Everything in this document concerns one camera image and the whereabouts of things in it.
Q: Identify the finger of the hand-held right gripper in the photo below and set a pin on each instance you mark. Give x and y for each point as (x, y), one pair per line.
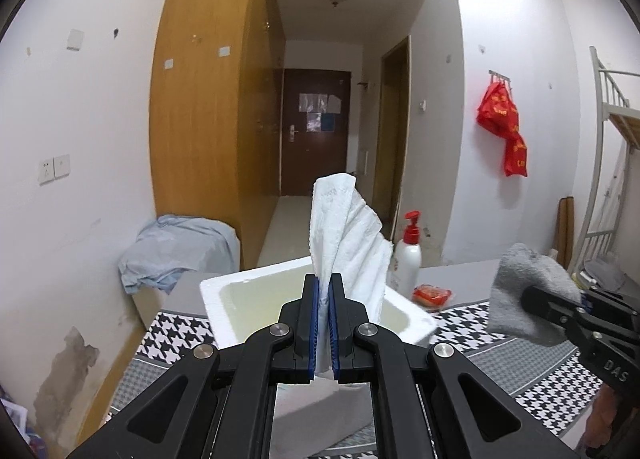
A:
(615, 303)
(550, 309)

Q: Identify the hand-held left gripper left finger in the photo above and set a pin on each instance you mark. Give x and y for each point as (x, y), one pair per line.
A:
(313, 329)

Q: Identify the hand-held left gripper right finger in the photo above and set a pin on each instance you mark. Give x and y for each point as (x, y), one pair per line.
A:
(334, 334)

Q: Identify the grey fuzzy cloth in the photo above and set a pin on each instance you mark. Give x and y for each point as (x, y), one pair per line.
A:
(520, 269)

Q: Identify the white foam box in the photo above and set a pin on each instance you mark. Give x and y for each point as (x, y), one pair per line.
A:
(240, 299)

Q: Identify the white paper towel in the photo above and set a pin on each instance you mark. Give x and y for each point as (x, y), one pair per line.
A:
(340, 229)

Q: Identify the person's right hand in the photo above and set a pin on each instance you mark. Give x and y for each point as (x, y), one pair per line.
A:
(605, 419)

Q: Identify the grey folded bedding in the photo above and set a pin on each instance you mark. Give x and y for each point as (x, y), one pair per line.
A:
(605, 274)

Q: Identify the leaning wooden boards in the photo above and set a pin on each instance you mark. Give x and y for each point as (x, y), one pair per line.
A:
(565, 229)

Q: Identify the houndstooth tablecloth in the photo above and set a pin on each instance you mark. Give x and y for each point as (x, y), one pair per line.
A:
(500, 374)

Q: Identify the white pump lotion bottle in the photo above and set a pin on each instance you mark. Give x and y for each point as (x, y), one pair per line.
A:
(407, 259)

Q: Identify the red snack packet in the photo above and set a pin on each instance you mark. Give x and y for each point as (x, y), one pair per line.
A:
(432, 295)

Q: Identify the red plastic bag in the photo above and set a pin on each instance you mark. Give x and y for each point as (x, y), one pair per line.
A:
(515, 156)
(495, 109)

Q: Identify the pale blue crumpled sheet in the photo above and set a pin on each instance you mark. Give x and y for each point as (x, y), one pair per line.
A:
(175, 254)

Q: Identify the dark brown door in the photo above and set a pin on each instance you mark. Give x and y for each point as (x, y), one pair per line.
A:
(300, 164)

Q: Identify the metal bunk bed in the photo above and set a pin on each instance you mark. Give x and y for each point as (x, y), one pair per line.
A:
(631, 126)

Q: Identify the papers on door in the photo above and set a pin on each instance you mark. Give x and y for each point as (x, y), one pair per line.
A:
(312, 104)

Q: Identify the wooden wardrobe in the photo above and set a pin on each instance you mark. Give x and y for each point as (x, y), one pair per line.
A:
(200, 114)

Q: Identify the wooden side door frame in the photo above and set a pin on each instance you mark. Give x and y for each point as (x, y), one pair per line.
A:
(395, 139)

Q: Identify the metal wall hook rack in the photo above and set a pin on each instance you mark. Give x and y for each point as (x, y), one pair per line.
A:
(500, 75)

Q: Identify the white wall switch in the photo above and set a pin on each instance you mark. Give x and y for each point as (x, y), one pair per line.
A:
(61, 166)

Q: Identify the white wall socket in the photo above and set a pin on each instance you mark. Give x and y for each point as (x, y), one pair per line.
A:
(46, 171)

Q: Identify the white blank wall plate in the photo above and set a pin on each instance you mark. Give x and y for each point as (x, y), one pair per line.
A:
(75, 40)

